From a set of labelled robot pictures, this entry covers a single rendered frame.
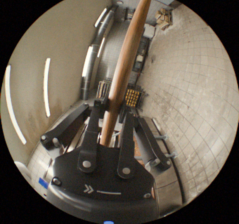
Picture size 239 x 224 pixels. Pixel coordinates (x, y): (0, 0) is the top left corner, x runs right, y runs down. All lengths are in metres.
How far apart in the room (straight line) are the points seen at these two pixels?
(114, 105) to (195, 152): 1.28
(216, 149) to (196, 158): 0.36
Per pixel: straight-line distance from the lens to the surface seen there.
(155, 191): 1.13
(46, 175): 1.71
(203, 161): 1.29
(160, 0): 4.12
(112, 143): 1.90
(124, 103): 0.16
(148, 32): 4.93
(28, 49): 1.52
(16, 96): 1.48
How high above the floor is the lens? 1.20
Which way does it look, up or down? 6 degrees down
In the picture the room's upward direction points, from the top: 76 degrees counter-clockwise
